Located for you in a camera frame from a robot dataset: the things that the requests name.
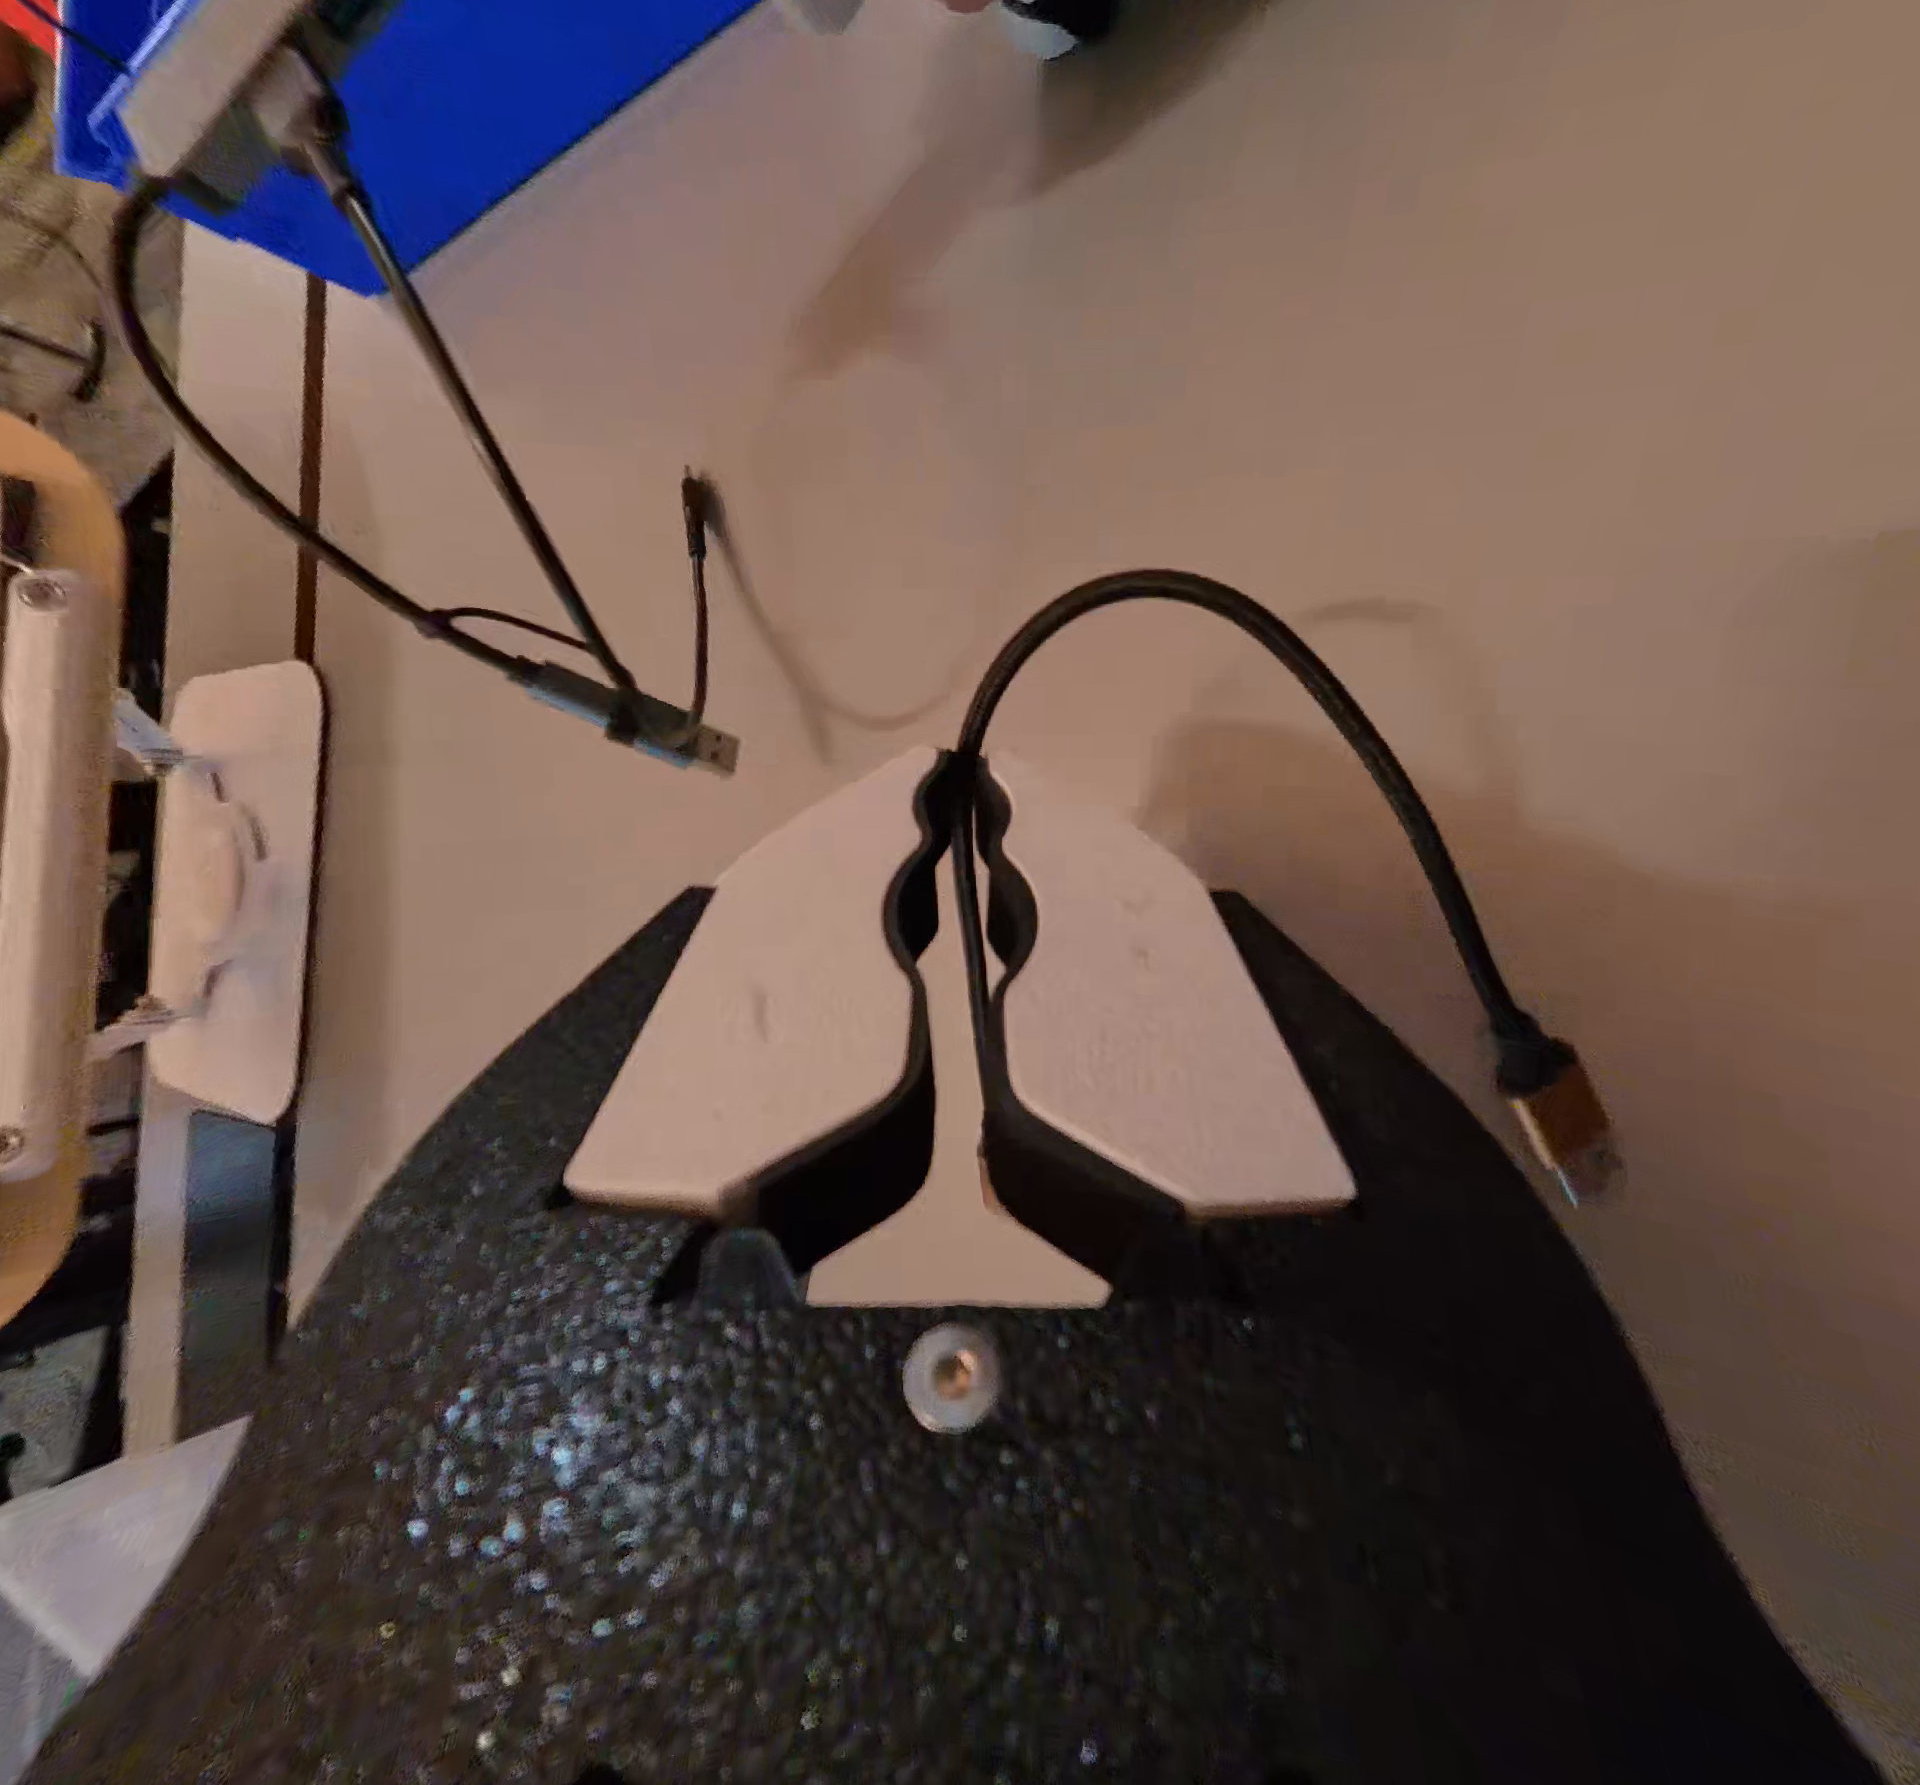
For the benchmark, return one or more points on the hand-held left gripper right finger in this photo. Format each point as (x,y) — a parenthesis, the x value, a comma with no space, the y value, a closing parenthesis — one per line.
(1172,1050)

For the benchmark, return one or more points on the clear plastic box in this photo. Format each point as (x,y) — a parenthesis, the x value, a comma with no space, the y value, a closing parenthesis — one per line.
(90,1545)

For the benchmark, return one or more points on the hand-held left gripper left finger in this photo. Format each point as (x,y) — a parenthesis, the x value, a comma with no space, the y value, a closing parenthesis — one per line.
(765,1067)

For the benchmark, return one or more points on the blue plastic bin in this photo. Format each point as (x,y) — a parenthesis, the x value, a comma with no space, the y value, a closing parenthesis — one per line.
(526,59)

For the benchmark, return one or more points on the grey desk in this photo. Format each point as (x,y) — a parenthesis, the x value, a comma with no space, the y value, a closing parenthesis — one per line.
(1350,317)

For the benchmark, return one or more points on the wooden document stand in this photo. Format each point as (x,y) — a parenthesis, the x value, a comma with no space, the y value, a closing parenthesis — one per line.
(242,887)

